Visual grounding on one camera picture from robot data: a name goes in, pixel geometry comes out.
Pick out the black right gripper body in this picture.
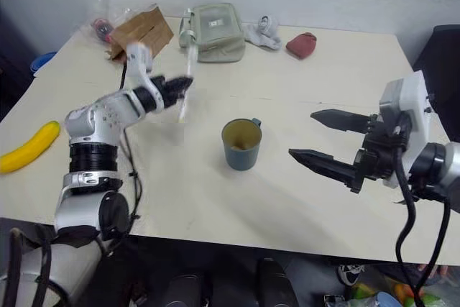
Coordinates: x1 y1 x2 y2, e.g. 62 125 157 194
350 112 411 195

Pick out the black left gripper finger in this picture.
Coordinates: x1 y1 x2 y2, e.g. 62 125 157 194
167 75 196 94
167 89 189 107

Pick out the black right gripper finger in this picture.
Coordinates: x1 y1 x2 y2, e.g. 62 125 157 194
310 108 371 134
288 147 361 193

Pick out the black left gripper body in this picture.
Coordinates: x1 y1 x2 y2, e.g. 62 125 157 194
151 75 178 110

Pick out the blue-grey plastic mug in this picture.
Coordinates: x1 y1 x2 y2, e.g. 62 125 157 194
221 117 264 173

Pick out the grey-green lunch box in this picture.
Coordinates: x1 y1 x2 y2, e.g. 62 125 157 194
191 2 247 64

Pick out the brown cardboard box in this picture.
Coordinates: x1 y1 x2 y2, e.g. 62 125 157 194
105 2 175 63

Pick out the red cloth pouch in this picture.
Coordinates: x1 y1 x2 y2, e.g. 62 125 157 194
285 32 318 60

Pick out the red round item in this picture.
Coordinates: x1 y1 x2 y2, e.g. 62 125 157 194
92 17 115 41

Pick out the white grey sock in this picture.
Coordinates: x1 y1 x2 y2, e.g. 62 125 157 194
244 15 283 51

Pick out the clear plastic bag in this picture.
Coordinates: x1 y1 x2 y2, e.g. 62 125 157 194
83 0 132 44

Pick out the black chair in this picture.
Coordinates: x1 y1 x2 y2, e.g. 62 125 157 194
412 24 460 134

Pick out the black white sneaker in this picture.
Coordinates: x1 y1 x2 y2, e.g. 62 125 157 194
336 263 367 287

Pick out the blue plate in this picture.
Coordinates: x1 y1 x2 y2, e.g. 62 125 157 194
29 51 59 73

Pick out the dark rounded shape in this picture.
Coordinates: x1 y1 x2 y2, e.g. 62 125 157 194
167 273 206 307
255 257 300 307

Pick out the yellow banana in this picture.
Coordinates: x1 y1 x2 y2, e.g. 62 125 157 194
0 120 62 175

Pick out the colourful toy pile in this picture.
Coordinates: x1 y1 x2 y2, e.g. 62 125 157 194
323 280 449 307

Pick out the silver robot torso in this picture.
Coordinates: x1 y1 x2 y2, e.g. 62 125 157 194
0 226 109 307

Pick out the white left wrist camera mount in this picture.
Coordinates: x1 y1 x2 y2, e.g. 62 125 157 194
124 42 165 110

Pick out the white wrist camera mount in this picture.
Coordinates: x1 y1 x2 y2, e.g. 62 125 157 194
379 69 433 189
124 42 165 110

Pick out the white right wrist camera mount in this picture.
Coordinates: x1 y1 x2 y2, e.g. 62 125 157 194
379 69 433 189

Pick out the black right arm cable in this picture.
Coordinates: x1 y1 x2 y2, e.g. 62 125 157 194
392 123 452 307

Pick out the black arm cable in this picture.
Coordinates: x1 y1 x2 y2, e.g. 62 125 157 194
119 61 143 238
392 123 452 307

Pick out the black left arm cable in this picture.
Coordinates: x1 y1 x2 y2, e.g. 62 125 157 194
119 61 143 238

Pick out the black torso strap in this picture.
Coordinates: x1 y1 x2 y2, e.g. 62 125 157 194
8 226 55 307

